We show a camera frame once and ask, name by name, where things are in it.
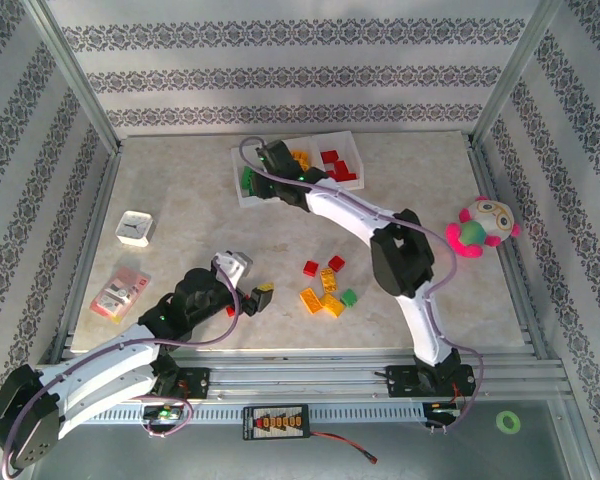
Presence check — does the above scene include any white plastic bin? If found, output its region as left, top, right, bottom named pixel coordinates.
left=313, top=130, right=366, bottom=192
left=279, top=135, right=326, bottom=181
left=231, top=142, right=286, bottom=209

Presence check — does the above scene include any long yellow lego brick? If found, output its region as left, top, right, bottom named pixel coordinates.
left=319, top=293, right=347, bottom=318
left=299, top=287, right=324, bottom=315

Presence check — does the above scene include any pink flat package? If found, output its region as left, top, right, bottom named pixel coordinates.
left=89, top=267, right=151, bottom=325

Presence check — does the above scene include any small white square clock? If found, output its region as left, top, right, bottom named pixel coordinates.
left=115, top=210, right=155, bottom=246

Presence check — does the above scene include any black power distribution board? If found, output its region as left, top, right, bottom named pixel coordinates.
left=242, top=403, right=311, bottom=442

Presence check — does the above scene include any left small controller board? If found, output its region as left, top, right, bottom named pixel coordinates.
left=140, top=404, right=185, bottom=424

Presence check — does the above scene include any small controller board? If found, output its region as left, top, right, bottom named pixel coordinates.
left=140, top=404, right=185, bottom=424
left=423, top=402, right=464, bottom=419

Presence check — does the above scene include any pink white plush toy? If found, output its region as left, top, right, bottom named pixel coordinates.
left=445, top=195, right=522, bottom=260

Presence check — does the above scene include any right small controller board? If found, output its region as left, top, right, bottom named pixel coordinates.
left=423, top=402, right=464, bottom=419

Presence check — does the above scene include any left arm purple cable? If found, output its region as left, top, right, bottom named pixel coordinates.
left=2, top=254, right=241, bottom=480

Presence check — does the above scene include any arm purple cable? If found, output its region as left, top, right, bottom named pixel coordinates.
left=2, top=254, right=241, bottom=480
left=239, top=135, right=483, bottom=434

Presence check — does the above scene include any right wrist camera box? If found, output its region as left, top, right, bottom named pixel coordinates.
left=256, top=140, right=297, bottom=175

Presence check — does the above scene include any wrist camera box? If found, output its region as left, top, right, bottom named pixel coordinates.
left=256, top=140, right=297, bottom=175
left=211, top=249, right=255, bottom=290

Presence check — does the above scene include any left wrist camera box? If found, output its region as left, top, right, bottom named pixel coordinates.
left=211, top=249, right=255, bottom=290

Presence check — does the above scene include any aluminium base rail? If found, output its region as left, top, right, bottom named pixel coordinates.
left=27, top=349, right=571, bottom=401

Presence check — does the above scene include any slotted grey cable duct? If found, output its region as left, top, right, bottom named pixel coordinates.
left=87, top=403, right=426, bottom=425

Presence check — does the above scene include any aluminium side rail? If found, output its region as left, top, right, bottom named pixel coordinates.
left=464, top=134, right=554, bottom=361
left=47, top=142, right=124, bottom=364

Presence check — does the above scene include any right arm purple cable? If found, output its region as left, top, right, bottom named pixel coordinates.
left=239, top=135, right=483, bottom=434

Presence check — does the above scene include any red black wire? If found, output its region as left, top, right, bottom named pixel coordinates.
left=307, top=430, right=380, bottom=464

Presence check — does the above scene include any aluminium frame post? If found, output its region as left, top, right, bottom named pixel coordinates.
left=22, top=0, right=124, bottom=154
left=467, top=0, right=566, bottom=149

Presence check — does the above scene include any green tape ring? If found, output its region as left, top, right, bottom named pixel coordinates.
left=496, top=410, right=523, bottom=434

